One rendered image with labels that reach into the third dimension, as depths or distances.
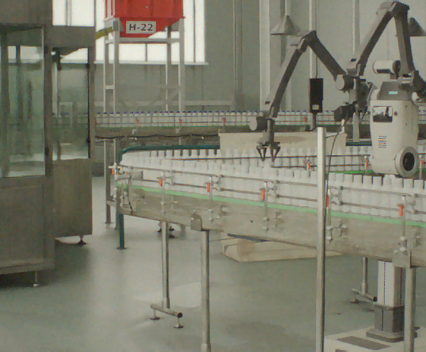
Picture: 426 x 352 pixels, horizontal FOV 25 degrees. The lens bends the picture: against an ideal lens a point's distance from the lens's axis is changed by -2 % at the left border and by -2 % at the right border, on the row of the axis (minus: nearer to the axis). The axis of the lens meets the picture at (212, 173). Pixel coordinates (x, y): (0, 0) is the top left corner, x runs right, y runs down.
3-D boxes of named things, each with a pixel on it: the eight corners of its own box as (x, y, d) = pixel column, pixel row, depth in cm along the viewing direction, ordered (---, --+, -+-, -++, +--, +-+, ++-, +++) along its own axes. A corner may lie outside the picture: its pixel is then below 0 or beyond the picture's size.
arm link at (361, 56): (402, 7, 455) (386, 9, 464) (396, -2, 453) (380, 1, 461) (364, 76, 442) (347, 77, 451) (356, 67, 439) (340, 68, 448)
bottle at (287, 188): (280, 204, 467) (280, 169, 466) (291, 203, 469) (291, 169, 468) (287, 204, 461) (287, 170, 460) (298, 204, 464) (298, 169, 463)
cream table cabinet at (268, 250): (320, 246, 999) (320, 131, 991) (345, 255, 940) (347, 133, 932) (218, 252, 966) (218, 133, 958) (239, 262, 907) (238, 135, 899)
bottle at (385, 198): (394, 215, 415) (395, 177, 413) (392, 217, 409) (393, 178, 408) (381, 215, 417) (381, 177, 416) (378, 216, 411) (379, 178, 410)
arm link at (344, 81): (364, 64, 443) (351, 64, 450) (346, 62, 436) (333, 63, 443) (364, 89, 444) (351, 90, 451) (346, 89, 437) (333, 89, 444)
